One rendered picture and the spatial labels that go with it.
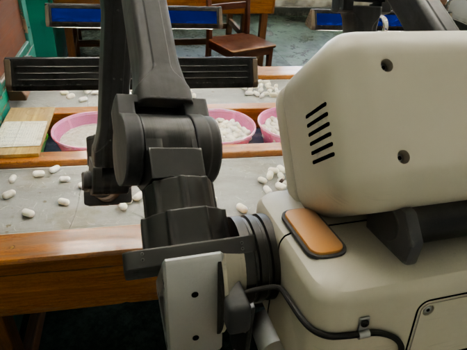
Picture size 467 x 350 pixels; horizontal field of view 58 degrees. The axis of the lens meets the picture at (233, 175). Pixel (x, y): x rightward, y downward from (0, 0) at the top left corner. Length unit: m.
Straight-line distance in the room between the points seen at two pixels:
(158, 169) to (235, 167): 0.96
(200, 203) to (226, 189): 0.85
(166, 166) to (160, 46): 0.16
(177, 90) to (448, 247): 0.31
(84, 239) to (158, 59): 0.66
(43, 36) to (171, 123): 3.43
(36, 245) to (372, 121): 0.89
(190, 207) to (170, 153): 0.06
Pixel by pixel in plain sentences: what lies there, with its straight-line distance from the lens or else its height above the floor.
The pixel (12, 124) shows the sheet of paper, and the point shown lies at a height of 0.78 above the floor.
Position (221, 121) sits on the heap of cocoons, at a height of 0.73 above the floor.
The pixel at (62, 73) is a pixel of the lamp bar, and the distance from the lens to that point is 1.13.
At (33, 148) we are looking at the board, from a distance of 1.44.
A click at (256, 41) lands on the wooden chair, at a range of 3.65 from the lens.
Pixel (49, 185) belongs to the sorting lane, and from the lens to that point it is 1.33.
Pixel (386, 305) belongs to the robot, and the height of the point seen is 1.22.
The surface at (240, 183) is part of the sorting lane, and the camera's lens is 1.28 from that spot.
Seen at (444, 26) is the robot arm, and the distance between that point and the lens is 0.73.
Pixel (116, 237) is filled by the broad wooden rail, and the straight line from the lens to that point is 1.07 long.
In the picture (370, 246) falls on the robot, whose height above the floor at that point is 1.23.
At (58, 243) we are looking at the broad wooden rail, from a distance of 1.08.
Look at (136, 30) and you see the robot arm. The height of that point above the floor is 1.33.
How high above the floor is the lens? 1.48
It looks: 34 degrees down
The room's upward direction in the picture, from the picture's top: 4 degrees clockwise
